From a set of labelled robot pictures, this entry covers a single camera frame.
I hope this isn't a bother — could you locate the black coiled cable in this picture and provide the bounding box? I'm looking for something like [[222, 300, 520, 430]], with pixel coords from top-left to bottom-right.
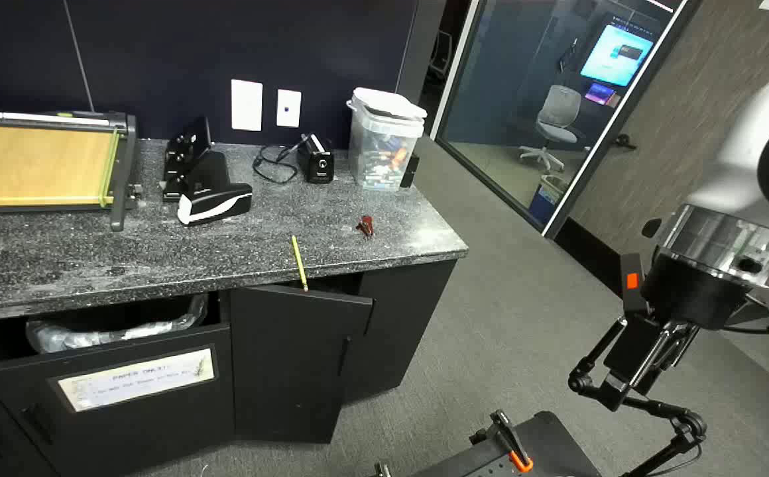
[[249, 137, 304, 187]]

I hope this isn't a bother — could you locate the black cabinet granite counter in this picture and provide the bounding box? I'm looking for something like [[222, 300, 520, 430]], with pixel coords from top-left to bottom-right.
[[0, 136, 473, 477]]

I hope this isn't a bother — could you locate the yellow pencil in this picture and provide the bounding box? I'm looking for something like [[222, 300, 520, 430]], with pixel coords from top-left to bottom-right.
[[286, 230, 312, 293]]

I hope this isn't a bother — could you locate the white drawer label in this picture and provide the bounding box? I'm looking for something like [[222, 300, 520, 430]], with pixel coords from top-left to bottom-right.
[[54, 344, 219, 415]]

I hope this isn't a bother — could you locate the small red object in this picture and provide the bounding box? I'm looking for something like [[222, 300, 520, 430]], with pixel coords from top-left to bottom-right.
[[352, 211, 378, 240]]

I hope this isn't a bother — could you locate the white office chair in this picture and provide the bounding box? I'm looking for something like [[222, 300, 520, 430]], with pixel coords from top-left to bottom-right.
[[516, 83, 585, 174]]

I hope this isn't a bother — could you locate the lit computer monitor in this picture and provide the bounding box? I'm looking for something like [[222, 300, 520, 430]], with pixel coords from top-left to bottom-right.
[[575, 19, 658, 92]]

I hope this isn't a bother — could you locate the large white wall plate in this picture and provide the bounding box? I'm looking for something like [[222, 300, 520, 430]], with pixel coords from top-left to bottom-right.
[[227, 77, 268, 136]]

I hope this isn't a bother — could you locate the wooden paper cutter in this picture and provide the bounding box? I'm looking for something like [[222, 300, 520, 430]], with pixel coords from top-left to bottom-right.
[[0, 105, 141, 232]]

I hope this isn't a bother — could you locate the black white stapler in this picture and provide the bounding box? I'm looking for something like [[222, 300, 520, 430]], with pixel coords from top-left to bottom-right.
[[176, 147, 256, 230]]

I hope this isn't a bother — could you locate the clear trash bin liner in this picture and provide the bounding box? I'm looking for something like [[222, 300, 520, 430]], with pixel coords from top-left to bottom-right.
[[22, 291, 211, 357]]

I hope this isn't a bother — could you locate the small white wall plate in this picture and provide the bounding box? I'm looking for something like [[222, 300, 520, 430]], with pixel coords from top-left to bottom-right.
[[274, 85, 304, 132]]

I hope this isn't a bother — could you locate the black clamp orange trigger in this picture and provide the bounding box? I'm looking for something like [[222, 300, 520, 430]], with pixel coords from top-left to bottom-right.
[[467, 407, 539, 477]]

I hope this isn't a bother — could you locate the black bar orange button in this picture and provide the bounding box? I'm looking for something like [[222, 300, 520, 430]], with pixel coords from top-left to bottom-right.
[[618, 251, 649, 317]]

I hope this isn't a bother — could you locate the black electric pencil sharpener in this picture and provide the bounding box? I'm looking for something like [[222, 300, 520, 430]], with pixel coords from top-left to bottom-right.
[[294, 129, 336, 185]]

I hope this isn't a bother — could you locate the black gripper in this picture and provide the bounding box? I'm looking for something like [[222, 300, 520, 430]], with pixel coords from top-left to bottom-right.
[[568, 312, 711, 477]]

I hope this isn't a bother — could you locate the black perforated robot table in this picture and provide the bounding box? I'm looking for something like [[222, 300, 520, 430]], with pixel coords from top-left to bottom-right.
[[409, 407, 604, 477]]

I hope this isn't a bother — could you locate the glass office door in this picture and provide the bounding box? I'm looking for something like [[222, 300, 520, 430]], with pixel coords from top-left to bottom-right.
[[430, 0, 703, 240]]

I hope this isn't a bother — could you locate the black cabinet door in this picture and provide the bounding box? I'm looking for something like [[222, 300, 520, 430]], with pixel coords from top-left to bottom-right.
[[226, 281, 377, 447]]

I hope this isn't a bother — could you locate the black trash drawer front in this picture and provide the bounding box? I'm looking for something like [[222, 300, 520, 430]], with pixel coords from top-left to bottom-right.
[[0, 293, 239, 477]]

